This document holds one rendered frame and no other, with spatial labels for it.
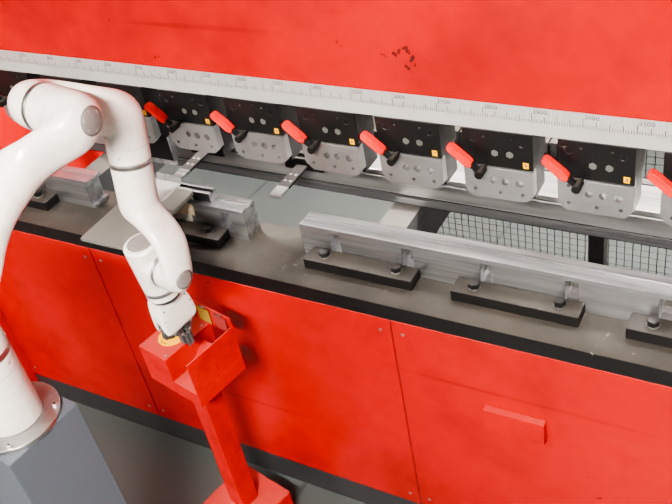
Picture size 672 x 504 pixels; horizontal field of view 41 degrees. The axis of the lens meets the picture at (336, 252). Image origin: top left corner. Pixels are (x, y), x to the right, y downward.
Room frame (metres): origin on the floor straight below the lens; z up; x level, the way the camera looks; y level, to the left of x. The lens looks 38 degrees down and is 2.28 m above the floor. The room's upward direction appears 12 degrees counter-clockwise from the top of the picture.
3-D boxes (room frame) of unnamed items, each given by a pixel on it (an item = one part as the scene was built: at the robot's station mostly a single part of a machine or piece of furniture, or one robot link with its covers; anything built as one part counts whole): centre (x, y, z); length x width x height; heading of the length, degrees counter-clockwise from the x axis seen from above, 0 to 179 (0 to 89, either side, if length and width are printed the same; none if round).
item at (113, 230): (2.00, 0.49, 1.00); 0.26 x 0.18 x 0.01; 144
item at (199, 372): (1.72, 0.42, 0.75); 0.20 x 0.16 x 0.18; 43
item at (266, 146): (1.90, 0.10, 1.24); 0.15 x 0.09 x 0.17; 54
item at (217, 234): (2.05, 0.41, 0.89); 0.30 x 0.05 x 0.03; 54
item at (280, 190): (2.05, 0.05, 1.01); 0.26 x 0.12 x 0.05; 144
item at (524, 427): (1.40, -0.33, 0.59); 0.15 x 0.02 x 0.07; 54
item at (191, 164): (2.24, 0.32, 1.01); 0.26 x 0.12 x 0.05; 144
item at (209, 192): (2.10, 0.37, 0.99); 0.20 x 0.03 x 0.03; 54
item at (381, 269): (1.72, -0.05, 0.89); 0.30 x 0.05 x 0.03; 54
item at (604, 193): (1.44, -0.55, 1.24); 0.15 x 0.09 x 0.17; 54
